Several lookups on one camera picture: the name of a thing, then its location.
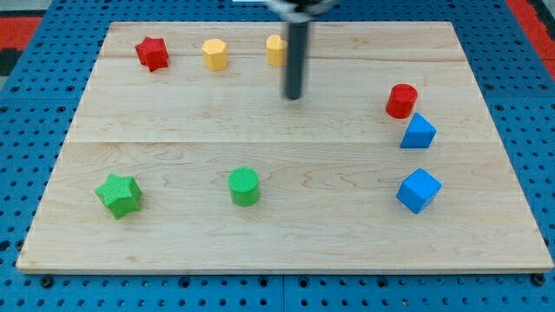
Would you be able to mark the red star block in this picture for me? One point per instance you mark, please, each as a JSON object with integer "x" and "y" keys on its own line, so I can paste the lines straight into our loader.
{"x": 152, "y": 53}

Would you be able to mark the yellow hexagon block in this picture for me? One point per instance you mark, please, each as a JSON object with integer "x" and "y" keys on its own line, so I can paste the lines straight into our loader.
{"x": 215, "y": 54}

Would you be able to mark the green star block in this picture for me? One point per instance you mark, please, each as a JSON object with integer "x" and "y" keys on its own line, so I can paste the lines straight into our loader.
{"x": 119, "y": 194}

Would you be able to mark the red cylinder block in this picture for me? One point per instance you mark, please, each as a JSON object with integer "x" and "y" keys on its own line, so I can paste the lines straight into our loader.
{"x": 401, "y": 101}

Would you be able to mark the yellow heart block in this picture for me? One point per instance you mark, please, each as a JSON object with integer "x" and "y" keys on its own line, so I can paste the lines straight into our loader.
{"x": 276, "y": 48}

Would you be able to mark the wooden board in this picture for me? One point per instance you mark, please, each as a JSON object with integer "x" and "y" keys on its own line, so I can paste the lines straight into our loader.
{"x": 329, "y": 165}

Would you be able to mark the blue triangle block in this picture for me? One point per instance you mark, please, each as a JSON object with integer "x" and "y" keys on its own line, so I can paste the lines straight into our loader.
{"x": 420, "y": 133}

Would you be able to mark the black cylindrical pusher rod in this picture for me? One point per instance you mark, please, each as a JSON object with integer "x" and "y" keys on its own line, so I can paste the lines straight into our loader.
{"x": 297, "y": 35}

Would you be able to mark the blue cube block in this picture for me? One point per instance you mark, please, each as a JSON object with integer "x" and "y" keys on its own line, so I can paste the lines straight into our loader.
{"x": 418, "y": 190}

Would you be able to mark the green cylinder block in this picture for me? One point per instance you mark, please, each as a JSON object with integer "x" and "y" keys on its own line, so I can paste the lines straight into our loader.
{"x": 243, "y": 183}

